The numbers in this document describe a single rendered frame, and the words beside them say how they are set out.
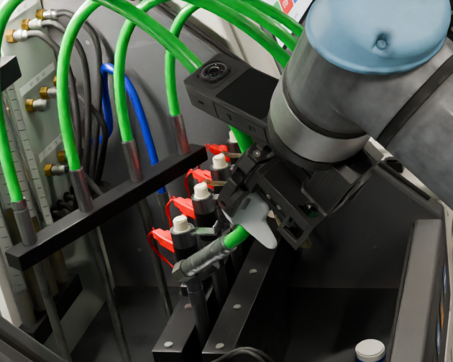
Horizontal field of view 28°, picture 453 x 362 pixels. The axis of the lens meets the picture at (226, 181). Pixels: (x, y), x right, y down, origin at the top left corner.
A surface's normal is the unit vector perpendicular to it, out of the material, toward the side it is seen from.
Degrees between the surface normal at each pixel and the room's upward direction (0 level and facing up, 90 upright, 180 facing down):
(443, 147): 81
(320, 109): 114
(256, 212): 101
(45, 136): 90
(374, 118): 97
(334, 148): 130
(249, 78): 19
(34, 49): 90
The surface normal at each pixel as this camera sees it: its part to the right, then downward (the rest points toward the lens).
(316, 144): -0.30, 0.85
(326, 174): -0.72, 0.58
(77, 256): 0.95, -0.03
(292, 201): 0.18, -0.39
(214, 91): -0.24, -0.69
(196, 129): -0.27, 0.46
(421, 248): -0.17, -0.89
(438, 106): -0.20, -0.01
